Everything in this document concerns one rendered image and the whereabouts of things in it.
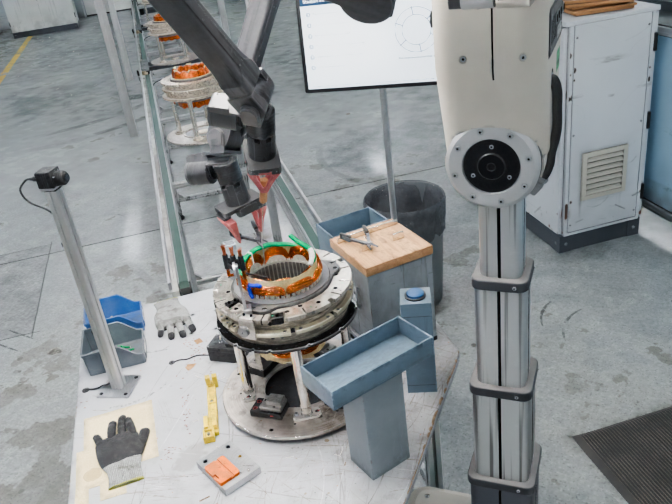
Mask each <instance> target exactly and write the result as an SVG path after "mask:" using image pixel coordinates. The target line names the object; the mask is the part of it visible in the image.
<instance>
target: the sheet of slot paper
mask: <svg viewBox="0 0 672 504"><path fill-rule="evenodd" d="M121 415H126V417H131V418H132V420H133V422H134V424H135V427H136V430H137V432H138V433H139V431H140V430H141V429H142V428H146V427H147V428H149V429H150V433H149V437H148V441H147V444H146V447H145V450H144V452H143V454H142V458H141V462H142V461H145V460H148V459H151V458H155V457H158V456H159V452H158V445H157V437H156V429H155V421H154V413H153V405H152V399H151V400H148V401H145V402H142V403H138V404H135V405H131V406H128V407H125V408H121V409H118V410H114V411H111V412H107V413H104V414H100V415H97V416H93V417H90V418H86V419H84V451H81V452H78V453H76V490H75V504H89V489H90V488H94V487H97V486H100V501H103V500H106V499H109V498H112V497H115V496H119V495H122V494H125V493H127V487H126V485H125V486H122V487H119V488H116V489H113V490H108V487H109V480H108V475H107V473H106V472H105V471H103V470H102V469H101V467H100V466H99V463H98V461H97V457H96V452H95V447H96V444H95V442H94V441H93V436H94V435H97V434H98V435H100V436H101V437H102V439H105V438H107V427H108V424H109V422H111V421H116V422H118V417H120V416H121Z"/></svg>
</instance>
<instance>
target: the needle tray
mask: <svg viewBox="0 0 672 504"><path fill-rule="evenodd" d="M432 355H434V346H433V337H432V336H431V335H429V334H427V333H426V332H424V331H422V330H421V329H419V328H418V327H416V326H414V325H413V324H411V323H409V322H408V321H406V320H405V319H403V318H401V317H400V316H397V317H395V318H393V319H391V320H389V321H387V322H385V323H383V324H381V325H380V326H378V327H376V328H374V329H372V330H370V331H368V332H366V333H364V334H362V335H360V336H358V337H356V338H354V339H352V340H350V341H348V342H347V343H345V344H343V345H341V346H339V347H337V348H335V349H333V350H331V351H329V352H327V353H325V354H323V355H321V356H319V357H317V358H315V359H314V360H312V361H310V362H308V363H306V364H304V365H302V366H300V369H301V375H302V380H303V384H304V385H305V386H306V387H307V388H308V389H309V390H311V391H312V392H313V393H314V394H315V395H316V396H317V397H319V398H320V399H321V400H322V401H323V402H324V403H325V404H327V405H328V406H329V407H330V408H331V409H332V410H334V411H335V410H337V409H339V408H341V407H342V406H343V409H344V416H345V422H346V429H347V436H348V443H349V449H350V456H351V460H352V461H353V462H354V463H355V464H356V465H357V466H358V467H359V468H360V469H361V470H362V471H364V472H365V473H366V474H367V475H368V476H369V477H370V478H371V479H372V480H373V481H374V480H375V479H377V478H378V477H380V476H382V475H383V474H385V473H386V472H388V471H389V470H391V469H392V468H394V467H396V466H397V465H399V464H400V463H402V462H403V461H405V460H406V459H408V458H410V453H409V442H408V432H407V421H406V411H405V400H404V390H403V380H402V372H404V371H406V370H408V369H409V368H411V367H413V366H415V365H417V364H418V363H420V362H422V361H424V360H425V359H427V358H429V357H431V356H432Z"/></svg>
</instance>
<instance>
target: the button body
mask: <svg viewBox="0 0 672 504"><path fill-rule="evenodd" d="M420 288H421V289H423V290H424V291H425V292H426V297H425V298H424V299H423V300H421V301H415V302H413V301H408V300H406V299H405V297H404V294H405V292H406V291H407V290H408V289H410V288H404V289H400V311H401V318H403V319H405V320H406V321H408V322H409V323H411V324H413V325H414V326H416V327H418V328H419V329H421V330H422V331H424V332H426V333H427V334H429V335H431V336H432V337H433V346H434V334H433V320H432V305H431V292H430V287H420ZM406 376H407V386H408V393H421V392H437V379H436V364H435V349H434V355H432V356H431V357H429V358H427V359H425V360H424V361H422V362H420V363H418V364H417V365H415V366H413V367H411V368H409V369H408V370H406Z"/></svg>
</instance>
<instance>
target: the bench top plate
mask: <svg viewBox="0 0 672 504"><path fill-rule="evenodd" d="M212 294H213V289H208V290H204V291H200V292H196V293H192V294H188V295H184V296H179V297H178V300H179V302H180V304H181V305H183V306H185V307H186V308H187V310H188V312H189V314H190V316H191V320H192V321H193V323H194V325H195V326H196V331H195V332H191V331H190V330H189V329H188V327H187V326H186V324H185V325H184V328H185V331H186V334H187V336H186V337H185V338H181V337H180V336H179V333H178V330H177V328H174V332H175V338H174V339H173V340H169V339H168V333H167V330H166V331H164V335H163V337H161V338H159V337H158V335H157V334H158V330H157V328H156V326H155V322H154V316H155V314H156V312H157V310H156V308H155V306H154V304H156V303H157V302H155V303H151V304H147V305H143V306H142V308H143V311H144V317H145V325H146V326H145V330H144V336H145V339H146V346H147V358H146V362H145V363H142V364H138V365H134V366H130V367H126V368H122V371H123V374H124V375H141V379H140V381H139V382H138V384H137V385H136V387H135V388H134V390H133V392H132V393H131V395H130V396H129V398H127V399H125V398H97V394H98V393H99V392H100V390H101V389H102V387H103V386H102V387H101V388H99V389H96V390H89V391H88V392H86V393H83V392H82V390H83V389H84V388H87V387H88V388H96V387H99V386H100V385H103V384H105V383H106V381H107V380H108V376H107V373H103V374H99V375H95V376H90V374H89V372H88V369H87V367H86V365H85V363H84V361H83V359H82V358H80V370H79V382H78V394H77V405H76V417H75V429H74V440H73V452H72V464H71V476H70V487H69V499H68V504H75V490H76V453H78V452H81V451H84V419H86V418H90V417H93V416H97V415H100V414H104V413H107V412H111V411H114V410H118V409H121V408H125V407H128V406H131V405H135V404H138V403H142V402H145V401H148V400H151V399H152V405H153V413H154V421H155V429H156V437H157V445H158V452H159V456H158V457H155V458H151V459H148V460H145V461H142V462H141V468H142V472H143V475H144V479H142V480H139V481H137V482H134V483H131V484H128V485H126V487H127V493H125V494H122V495H119V496H115V497H112V498H109V499H106V500H103V501H100V486H97V487H94V488H90V489H89V504H217V503H218V504H406V501H407V498H408V496H409V493H410V490H411V488H412V485H413V482H414V479H415V477H416V474H417V471H418V469H419V466H420V463H421V460H422V458H423V455H424V452H425V450H426V447H427V444H428V441H429V439H430V436H431V433H432V431H433V428H434V425H435V422H436V420H437V417H438V414H439V412H440V409H441V406H442V403H443V401H444V398H445V395H446V393H447V390H448V387H449V384H450V382H451V379H452V376H453V374H454V371H455V368H456V365H457V363H458V360H459V357H460V353H459V351H458V349H457V347H456V346H455V345H454V343H453V342H452V341H451V339H450V338H449V337H448V336H447V334H446V333H445V332H444V330H443V329H442V328H441V327H440V325H439V324H438V323H437V321H436V333H437V340H434V349H435V364H436V379H437V392H421V393H408V386H407V376H406V371H404V372H402V380H403V390H404V400H405V411H406V421H407V432H408V442H409V453H410V458H408V459H406V460H405V461H403V462H402V463H400V464H399V465H397V466H396V467H394V468H392V469H391V470H389V471H388V472H386V473H385V474H383V475H382V476H380V477H378V478H377V479H375V480H374V481H373V480H372V479H371V478H370V477H369V476H368V475H367V474H366V473H365V472H364V471H362V470H361V469H360V468H359V467H358V466H357V465H356V464H355V463H354V462H353V461H352V460H351V456H350V449H349V443H348V436H347V429H346V425H345V426H343V427H341V428H339V429H337V430H334V431H332V432H330V433H327V434H324V435H321V436H317V437H313V438H308V439H301V440H272V439H266V438H261V437H258V436H255V435H252V434H249V433H247V432H245V431H244V430H242V429H240V428H239V427H238V426H236V425H235V424H234V423H233V422H232V421H231V420H230V418H229V417H228V415H227V414H226V411H225V409H224V405H223V390H224V387H225V384H226V382H227V380H228V379H226V378H229V377H230V375H231V374H232V372H233V371H234V370H235V369H236V368H237V367H238V364H237V363H236V364H234V363H228V362H218V361H210V359H209V356H196V357H195V359H194V357H193V358H191V359H188V360H180V361H177V362H175V363H174V364H172V365H170V364H169V362H170V361H172V360H174V361H176V360H178V359H186V358H189V357H192V356H194V355H199V354H204V353H205V354H208V351H207V348H206V347H207V345H208V344H209V343H210V341H211V340H212V339H213V337H214V336H215V335H216V334H219V332H218V330H217V325H216V319H217V317H216V313H215V309H216V308H215V306H214V301H213V295H212ZM219 335H220V334H219ZM193 338H194V339H193ZM198 338H200V339H201V340H202V341H203V342H202V343H199V344H196V343H195V342H194V340H196V339H198ZM186 340H187V341H186ZM192 340H193V341H192ZM206 340H207V341H206ZM185 342H186V343H185ZM188 342H189V343H188ZM183 343H184V344H183ZM189 344H191V345H189ZM192 345H193V346H192ZM187 346H188V347H187ZM199 346H200V347H199ZM191 348H192V349H191ZM195 348H196V349H195ZM194 350H195V351H194ZM198 350H199V351H198ZM195 352H196V353H195ZM199 352H200V353H199ZM193 354H194V355H193ZM191 355H192V356H191ZM194 360H195V361H194ZM194 363H196V365H195V366H194V367H193V368H192V369H191V370H189V371H188V370H187V369H186V368H185V367H186V366H187V364H194ZM210 371H212V372H210ZM213 373H216V376H217V374H218V376H217V379H218V384H219V387H217V388H216V397H217V409H218V421H219V434H220V435H218V436H215V438H216V442H212V443H208V444H205V443H204V440H203V429H204V422H203V416H208V403H207V388H206V383H205V377H204V375H209V376H210V380H212V378H211V374H213ZM176 375H177V377H176ZM195 375H196V376H198V377H200V378H198V377H196V376H195ZM223 377H225V378H223ZM182 378H184V379H182ZM221 378H223V379H221ZM180 388H182V389H180ZM188 394H189V396H187V395H188ZM182 397H183V398H182ZM185 400H187V401H185ZM86 401H87V402H86ZM80 402H82V403H80ZM184 402H185V403H184ZM184 404H185V405H184ZM182 406H183V407H182ZM84 407H86V408H84ZM186 409H187V410H186ZM189 409H190V410H189ZM188 411H189V412H188ZM190 413H191V414H190ZM183 414H185V415H183ZM186 417H188V418H186ZM184 420H185V421H184ZM195 420H198V421H195ZM193 421H195V422H193ZM185 424H186V425H187V426H188V427H186V425H185ZM184 425H185V426H184ZM187 429H188V430H187ZM189 433H191V434H189ZM229 440H230V441H232V442H233V443H234V444H235V445H236V446H237V447H238V448H240V449H241V450H242V451H243V452H244V453H245V454H246V455H248V456H249V457H250V458H251V459H252V460H253V461H254V462H255V463H257V464H258V465H259V466H260V468H261V473H260V474H259V475H257V476H256V477H254V478H253V479H252V480H250V481H249V482H247V483H246V484H244V485H243V486H241V487H240V488H238V489H237V490H235V491H234V492H233V493H231V494H230V495H228V496H226V495H225V494H224V493H223V492H222V491H221V490H220V489H219V488H218V487H217V486H216V485H215V484H214V483H213V482H212V481H211V480H210V479H209V478H208V477H207V476H206V475H205V474H204V473H203V472H202V471H201V470H200V469H199V468H198V466H197V463H196V461H198V460H200V459H201V458H203V457H204V456H206V455H207V454H209V453H211V452H212V451H214V450H215V449H217V448H218V447H220V446H222V445H223V444H225V443H226V442H228V441H229ZM168 447H170V448H168ZM172 447H174V448H172ZM342 447H343V450H342ZM179 448H181V449H179ZM165 449H166V450H165ZM174 449H176V450H174ZM168 450H169V451H168ZM341 451H342V453H341ZM168 452H169V453H168ZM167 453H168V454H167ZM172 453H173V454H172ZM340 453H341V455H340ZM165 454H166V455H165ZM334 454H337V455H334ZM338 455H340V456H341V457H339V456H338ZM292 456H294V457H292ZM168 457H169V458H168ZM286 457H290V458H286ZM170 458H172V459H170ZM161 459H162V460H161ZM166 459H167V460H166Z"/></svg>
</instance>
